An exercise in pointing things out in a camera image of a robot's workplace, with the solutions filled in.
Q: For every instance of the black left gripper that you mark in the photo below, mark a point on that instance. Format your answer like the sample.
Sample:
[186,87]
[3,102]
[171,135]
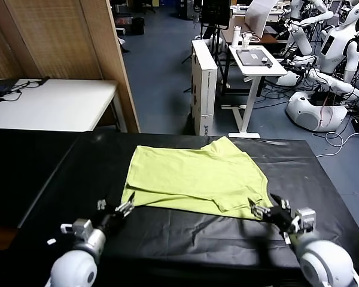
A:
[109,222]

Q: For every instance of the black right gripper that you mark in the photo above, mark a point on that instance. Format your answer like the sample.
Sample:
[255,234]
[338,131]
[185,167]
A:
[281,218]

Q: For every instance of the lime green t-shirt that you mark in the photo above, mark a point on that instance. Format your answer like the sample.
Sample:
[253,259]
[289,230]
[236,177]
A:
[197,179]

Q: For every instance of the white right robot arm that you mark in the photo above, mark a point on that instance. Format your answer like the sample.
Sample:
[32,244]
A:
[323,263]

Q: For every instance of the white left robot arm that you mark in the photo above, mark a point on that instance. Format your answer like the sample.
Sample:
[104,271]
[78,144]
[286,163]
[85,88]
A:
[74,269]

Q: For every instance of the glossy black table cover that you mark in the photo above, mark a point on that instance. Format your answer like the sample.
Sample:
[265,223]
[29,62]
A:
[302,167]

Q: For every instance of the matte black table cover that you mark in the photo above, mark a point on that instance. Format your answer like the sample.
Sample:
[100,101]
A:
[18,173]

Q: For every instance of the white rectangular table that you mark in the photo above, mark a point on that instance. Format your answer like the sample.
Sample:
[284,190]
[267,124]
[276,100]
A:
[57,104]

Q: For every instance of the black power strip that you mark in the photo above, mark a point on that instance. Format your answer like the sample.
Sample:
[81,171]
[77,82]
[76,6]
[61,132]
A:
[356,124]

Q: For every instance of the white standing desk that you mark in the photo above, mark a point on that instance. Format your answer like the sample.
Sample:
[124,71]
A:
[257,70]

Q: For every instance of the tall white cardboard box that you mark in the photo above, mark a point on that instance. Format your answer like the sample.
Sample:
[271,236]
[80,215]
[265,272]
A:
[203,86]

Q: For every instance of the small black device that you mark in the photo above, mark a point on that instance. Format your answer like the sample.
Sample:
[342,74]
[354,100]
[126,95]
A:
[267,62]

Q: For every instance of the grey closed laptop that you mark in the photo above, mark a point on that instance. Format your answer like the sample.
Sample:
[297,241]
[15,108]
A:
[252,57]

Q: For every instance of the dark flat laptop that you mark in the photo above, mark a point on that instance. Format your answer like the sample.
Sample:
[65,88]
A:
[0,88]

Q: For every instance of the large white humanoid robot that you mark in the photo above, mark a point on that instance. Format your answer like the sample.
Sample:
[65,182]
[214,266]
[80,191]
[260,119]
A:
[332,51]

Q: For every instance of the white cup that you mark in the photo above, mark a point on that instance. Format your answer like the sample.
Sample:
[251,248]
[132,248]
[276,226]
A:
[245,42]

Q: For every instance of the small white humanoid robot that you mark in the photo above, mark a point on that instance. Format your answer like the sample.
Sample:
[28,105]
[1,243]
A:
[300,39]

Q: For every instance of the white water bottle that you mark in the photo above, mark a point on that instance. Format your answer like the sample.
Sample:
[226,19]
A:
[235,37]

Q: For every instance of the wooden bamboo partition screen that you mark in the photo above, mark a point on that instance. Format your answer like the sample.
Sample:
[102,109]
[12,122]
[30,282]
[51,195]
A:
[57,39]

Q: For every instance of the black waste bin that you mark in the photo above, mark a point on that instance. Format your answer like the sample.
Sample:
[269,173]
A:
[137,26]

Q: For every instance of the white curved sheet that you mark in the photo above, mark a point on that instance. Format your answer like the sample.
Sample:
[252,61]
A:
[257,18]

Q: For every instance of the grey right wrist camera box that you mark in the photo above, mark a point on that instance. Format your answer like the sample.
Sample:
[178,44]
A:
[305,219]

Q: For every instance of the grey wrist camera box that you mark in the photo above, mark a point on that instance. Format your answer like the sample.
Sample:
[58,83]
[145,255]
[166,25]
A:
[305,219]
[80,227]

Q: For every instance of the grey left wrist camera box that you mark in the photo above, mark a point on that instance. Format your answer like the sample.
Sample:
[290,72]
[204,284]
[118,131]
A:
[80,227]

